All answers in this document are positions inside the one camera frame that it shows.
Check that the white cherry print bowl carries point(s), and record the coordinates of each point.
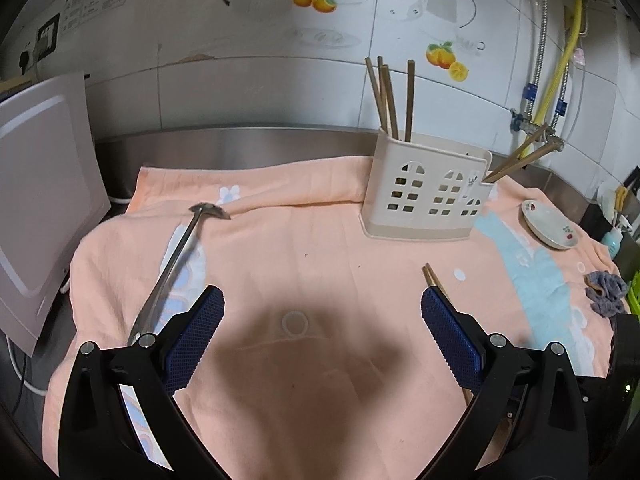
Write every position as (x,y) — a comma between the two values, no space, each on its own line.
(547,220)

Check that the clear plastic tube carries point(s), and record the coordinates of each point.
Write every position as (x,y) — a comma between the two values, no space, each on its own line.
(582,95)

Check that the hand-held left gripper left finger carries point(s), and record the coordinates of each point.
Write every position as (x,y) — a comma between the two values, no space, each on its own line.
(195,340)

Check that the light blue bottle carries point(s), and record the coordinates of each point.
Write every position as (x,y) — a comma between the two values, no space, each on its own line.
(612,242)

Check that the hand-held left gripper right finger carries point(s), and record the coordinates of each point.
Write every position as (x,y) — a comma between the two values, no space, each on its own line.
(450,335)

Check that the brown wooden chopstick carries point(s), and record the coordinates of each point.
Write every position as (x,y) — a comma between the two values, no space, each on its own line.
(535,156)
(436,276)
(380,61)
(376,92)
(428,272)
(409,100)
(390,102)
(530,143)

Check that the green plastic object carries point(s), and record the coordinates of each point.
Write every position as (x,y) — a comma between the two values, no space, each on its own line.
(635,295)

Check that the cream plastic utensil holder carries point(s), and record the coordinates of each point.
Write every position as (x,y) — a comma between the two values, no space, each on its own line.
(415,227)

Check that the pale plastic cutting board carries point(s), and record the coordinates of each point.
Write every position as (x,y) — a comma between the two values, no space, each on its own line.
(45,200)

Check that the metal ladle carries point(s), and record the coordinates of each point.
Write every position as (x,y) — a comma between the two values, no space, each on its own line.
(175,260)

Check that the peach printed towel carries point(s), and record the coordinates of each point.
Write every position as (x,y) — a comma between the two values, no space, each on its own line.
(320,260)

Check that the steel valve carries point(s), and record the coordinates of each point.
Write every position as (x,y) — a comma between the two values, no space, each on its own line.
(556,139)

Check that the grey rag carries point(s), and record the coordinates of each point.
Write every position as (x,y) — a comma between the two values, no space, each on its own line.
(607,292)

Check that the black wall socket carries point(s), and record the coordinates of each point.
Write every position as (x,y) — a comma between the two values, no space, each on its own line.
(47,35)

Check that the pink tag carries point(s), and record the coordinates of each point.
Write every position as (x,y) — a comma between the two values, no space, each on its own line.
(579,57)

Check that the white container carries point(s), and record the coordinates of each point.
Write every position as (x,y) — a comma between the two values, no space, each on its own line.
(606,197)

